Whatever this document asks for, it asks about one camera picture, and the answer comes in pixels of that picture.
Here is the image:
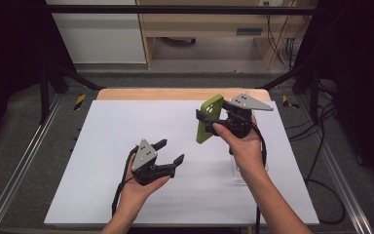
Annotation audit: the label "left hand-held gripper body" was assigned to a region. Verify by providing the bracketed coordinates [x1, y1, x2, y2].
[130, 138, 177, 187]

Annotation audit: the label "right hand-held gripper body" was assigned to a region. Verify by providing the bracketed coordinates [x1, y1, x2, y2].
[211, 93, 275, 139]

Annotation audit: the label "green phone case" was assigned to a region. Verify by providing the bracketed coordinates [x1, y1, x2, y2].
[195, 94, 226, 145]

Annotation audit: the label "person's right hand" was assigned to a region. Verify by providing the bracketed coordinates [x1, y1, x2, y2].
[211, 112, 269, 183]

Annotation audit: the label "person's left hand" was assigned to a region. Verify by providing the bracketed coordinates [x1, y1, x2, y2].
[114, 159, 172, 223]

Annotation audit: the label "white table board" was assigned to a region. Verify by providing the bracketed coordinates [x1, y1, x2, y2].
[43, 99, 320, 227]

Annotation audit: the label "yellow black tape strip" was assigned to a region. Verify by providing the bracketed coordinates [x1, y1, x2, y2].
[73, 94, 88, 111]
[281, 95, 301, 110]

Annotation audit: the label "wooden table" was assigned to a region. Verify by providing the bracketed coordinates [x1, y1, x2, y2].
[95, 87, 272, 102]

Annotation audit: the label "light wooden desk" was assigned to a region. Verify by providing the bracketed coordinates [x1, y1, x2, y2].
[135, 0, 319, 70]

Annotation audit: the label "white cabinet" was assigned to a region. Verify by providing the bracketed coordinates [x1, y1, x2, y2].
[45, 0, 147, 65]

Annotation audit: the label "black curtain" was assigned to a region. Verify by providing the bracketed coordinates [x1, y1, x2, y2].
[300, 0, 374, 196]
[0, 0, 76, 154]

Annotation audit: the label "right hand-held gripper cable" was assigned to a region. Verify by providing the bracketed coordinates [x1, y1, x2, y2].
[251, 122, 347, 234]

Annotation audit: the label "black frame stand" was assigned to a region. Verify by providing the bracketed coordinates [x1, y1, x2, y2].
[256, 61, 322, 122]
[38, 61, 106, 125]

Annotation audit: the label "black floor cables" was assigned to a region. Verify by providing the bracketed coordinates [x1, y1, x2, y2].
[286, 81, 339, 181]

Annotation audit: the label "cables under desk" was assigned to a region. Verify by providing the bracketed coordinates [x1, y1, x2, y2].
[266, 13, 308, 70]

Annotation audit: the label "black horizontal frame bar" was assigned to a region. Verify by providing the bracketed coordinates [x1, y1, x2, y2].
[42, 4, 319, 16]

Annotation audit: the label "aluminium floor rail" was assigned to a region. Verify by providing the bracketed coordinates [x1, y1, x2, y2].
[0, 94, 64, 234]
[296, 96, 374, 234]

